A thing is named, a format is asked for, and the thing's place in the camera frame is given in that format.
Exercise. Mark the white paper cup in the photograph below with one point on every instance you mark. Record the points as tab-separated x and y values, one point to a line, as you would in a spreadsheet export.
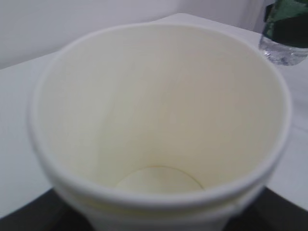
159	127

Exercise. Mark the clear bottle green label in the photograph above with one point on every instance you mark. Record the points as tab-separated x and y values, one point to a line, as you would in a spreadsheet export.
284	39

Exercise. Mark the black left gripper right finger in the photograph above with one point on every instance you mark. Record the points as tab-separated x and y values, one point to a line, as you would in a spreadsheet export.
270	212

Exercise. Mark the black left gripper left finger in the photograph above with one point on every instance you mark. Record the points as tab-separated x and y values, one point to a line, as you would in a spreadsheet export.
47	213

